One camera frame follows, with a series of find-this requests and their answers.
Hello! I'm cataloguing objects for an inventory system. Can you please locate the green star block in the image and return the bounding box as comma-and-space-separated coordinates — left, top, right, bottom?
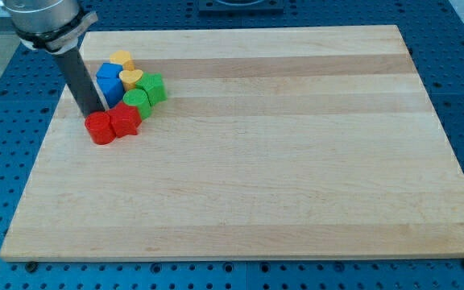
136, 73, 167, 106

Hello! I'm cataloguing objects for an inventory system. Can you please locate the red star block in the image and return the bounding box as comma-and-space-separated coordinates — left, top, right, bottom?
107, 101, 142, 138

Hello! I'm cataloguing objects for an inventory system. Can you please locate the light wooden board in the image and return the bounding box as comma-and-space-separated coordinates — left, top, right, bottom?
0, 25, 464, 262

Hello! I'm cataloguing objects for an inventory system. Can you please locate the green cylinder block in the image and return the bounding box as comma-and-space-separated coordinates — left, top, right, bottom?
122, 89, 152, 120

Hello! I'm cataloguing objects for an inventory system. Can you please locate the yellow heart block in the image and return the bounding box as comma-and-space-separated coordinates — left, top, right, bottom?
118, 69, 143, 92

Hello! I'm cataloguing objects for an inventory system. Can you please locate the red cylinder block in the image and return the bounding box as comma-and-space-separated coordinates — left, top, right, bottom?
84, 111, 116, 145

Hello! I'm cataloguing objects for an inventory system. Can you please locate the blue triangle block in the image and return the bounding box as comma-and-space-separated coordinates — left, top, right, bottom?
97, 78, 125, 109

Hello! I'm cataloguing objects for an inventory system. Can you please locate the yellow hexagon block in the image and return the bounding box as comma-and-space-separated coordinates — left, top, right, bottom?
110, 50, 135, 71

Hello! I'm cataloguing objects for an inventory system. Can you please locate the blue cube block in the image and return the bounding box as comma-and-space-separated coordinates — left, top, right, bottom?
96, 63, 123, 79

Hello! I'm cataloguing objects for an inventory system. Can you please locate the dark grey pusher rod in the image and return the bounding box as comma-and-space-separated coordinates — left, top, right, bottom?
53, 46, 105, 117

